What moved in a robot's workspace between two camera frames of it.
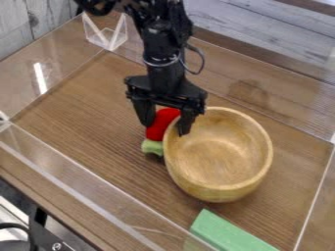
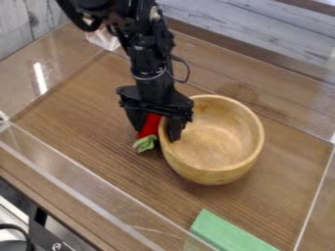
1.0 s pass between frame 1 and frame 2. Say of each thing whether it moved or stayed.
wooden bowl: moved
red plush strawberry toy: moved
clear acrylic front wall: stayed
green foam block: stayed
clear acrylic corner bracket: stayed
